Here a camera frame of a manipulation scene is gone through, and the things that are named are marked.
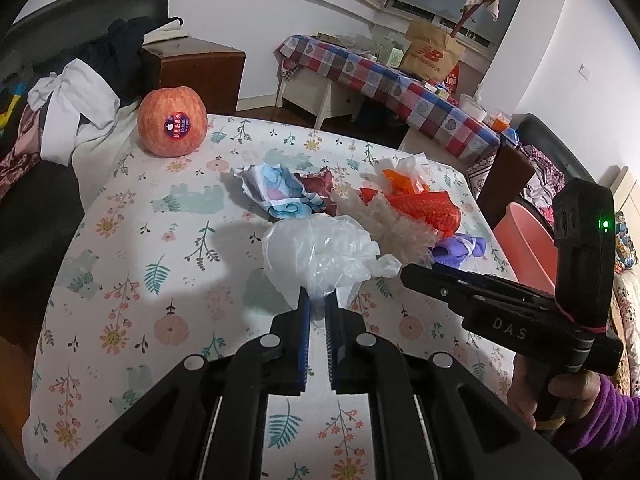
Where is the white bowl container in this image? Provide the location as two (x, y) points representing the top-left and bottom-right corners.
(458, 93), (487, 122)

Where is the clear crinkled plastic wrap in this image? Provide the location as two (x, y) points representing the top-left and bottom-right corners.
(331, 188), (442, 268)

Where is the red foam fruit net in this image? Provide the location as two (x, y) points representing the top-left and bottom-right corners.
(359, 188), (461, 237)

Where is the dark wooden armrest table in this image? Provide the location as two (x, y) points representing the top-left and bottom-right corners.
(476, 145), (535, 230)

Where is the plaid checkered tablecloth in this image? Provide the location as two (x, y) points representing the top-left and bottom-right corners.
(277, 35), (500, 162)

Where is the dark wooden side cabinet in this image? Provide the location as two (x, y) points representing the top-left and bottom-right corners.
(140, 37), (245, 116)

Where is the floral tablecloth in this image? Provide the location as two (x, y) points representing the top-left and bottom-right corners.
(23, 115), (515, 479)

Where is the brown paper shopping bag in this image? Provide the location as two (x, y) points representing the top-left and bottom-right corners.
(399, 20), (465, 82)

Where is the white cloth garment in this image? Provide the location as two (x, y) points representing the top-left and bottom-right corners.
(27, 58), (120, 166)

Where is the dark red wrapper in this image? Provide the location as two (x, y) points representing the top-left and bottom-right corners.
(294, 167), (336, 216)

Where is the black leather sofa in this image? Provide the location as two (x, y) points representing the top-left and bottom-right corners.
(516, 113), (594, 182)

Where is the blue white paper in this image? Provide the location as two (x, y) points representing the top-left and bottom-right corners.
(234, 164), (326, 220)

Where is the right hand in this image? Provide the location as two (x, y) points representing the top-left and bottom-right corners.
(506, 354), (601, 429)

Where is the red apple with sticker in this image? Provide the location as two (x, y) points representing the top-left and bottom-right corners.
(137, 86), (208, 158)

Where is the orange white plastic bag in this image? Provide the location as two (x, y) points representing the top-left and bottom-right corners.
(375, 153), (435, 196)

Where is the pink plastic trash bin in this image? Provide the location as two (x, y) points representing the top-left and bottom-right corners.
(494, 203), (558, 295)

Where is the purple cloth bundle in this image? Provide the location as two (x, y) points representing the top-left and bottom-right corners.
(432, 233), (486, 269)

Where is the green tissue box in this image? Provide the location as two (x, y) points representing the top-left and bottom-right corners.
(376, 37), (410, 68)

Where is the black leather chair left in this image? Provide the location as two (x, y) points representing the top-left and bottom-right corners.
(1, 0), (168, 105)

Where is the colourful patterned pillow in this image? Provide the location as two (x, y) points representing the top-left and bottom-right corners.
(614, 210), (639, 274)

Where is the red snack packet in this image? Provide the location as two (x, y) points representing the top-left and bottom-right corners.
(444, 65), (460, 94)

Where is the pile of patterned clothes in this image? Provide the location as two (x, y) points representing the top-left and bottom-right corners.
(521, 145), (565, 226)

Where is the white low table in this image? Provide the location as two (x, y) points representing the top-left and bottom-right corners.
(276, 67), (364, 130)

